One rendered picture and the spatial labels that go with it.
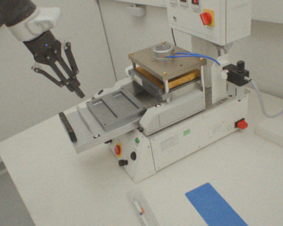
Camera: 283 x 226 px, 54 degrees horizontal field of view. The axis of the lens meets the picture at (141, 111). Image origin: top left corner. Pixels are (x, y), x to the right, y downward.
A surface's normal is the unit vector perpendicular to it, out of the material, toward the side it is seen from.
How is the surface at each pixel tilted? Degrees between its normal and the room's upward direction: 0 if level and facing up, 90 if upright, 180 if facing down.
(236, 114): 90
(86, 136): 0
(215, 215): 0
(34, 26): 101
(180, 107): 90
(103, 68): 90
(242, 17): 90
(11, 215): 0
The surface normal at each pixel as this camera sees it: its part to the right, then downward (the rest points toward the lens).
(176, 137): 0.46, 0.43
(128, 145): -0.86, -0.01
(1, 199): -0.16, -0.82
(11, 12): 0.49, 0.62
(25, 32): 0.20, 0.68
